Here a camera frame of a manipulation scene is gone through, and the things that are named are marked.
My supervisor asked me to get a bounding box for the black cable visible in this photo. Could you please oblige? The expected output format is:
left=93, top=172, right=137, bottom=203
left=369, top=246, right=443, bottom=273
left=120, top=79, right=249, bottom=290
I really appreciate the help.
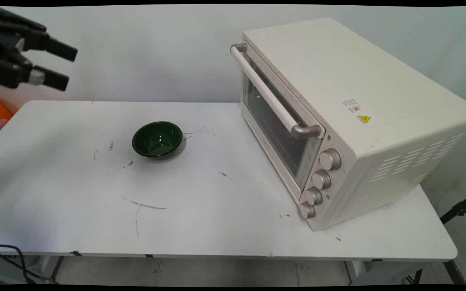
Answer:
left=0, top=244, right=57, bottom=284

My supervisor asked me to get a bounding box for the cream toaster oven body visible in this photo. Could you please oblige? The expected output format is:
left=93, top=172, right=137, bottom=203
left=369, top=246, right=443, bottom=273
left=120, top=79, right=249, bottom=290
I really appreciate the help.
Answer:
left=239, top=17, right=466, bottom=232

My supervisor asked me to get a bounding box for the silver oven knob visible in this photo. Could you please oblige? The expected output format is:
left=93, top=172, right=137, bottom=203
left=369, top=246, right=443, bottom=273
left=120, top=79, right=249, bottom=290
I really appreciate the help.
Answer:
left=311, top=169, right=332, bottom=190
left=319, top=148, right=342, bottom=171
left=305, top=187, right=323, bottom=206
left=299, top=202, right=316, bottom=220

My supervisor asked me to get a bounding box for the grey table leg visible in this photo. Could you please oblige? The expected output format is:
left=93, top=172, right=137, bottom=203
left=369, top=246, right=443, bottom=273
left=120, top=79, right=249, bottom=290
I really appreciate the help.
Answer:
left=35, top=255, right=66, bottom=283

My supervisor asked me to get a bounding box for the black tripod stand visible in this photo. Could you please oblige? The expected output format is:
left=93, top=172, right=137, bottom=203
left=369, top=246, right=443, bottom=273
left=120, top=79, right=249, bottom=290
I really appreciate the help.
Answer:
left=439, top=189, right=466, bottom=225

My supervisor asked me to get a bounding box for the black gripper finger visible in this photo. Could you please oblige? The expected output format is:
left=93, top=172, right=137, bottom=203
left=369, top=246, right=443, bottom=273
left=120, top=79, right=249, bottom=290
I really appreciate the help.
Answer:
left=0, top=7, right=78, bottom=62
left=0, top=53, right=70, bottom=92

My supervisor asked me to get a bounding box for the dark green bowl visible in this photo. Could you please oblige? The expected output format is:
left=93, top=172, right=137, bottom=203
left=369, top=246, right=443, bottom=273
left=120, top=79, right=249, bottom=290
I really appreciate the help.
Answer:
left=131, top=121, right=183, bottom=158

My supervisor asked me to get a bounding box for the oven glass door with handle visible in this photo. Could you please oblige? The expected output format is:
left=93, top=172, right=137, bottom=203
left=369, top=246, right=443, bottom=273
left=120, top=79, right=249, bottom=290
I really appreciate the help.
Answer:
left=230, top=42, right=326, bottom=202

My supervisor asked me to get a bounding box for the white label sticker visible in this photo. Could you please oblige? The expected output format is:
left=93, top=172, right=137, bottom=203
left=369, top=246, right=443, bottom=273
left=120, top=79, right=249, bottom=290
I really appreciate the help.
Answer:
left=341, top=98, right=362, bottom=114

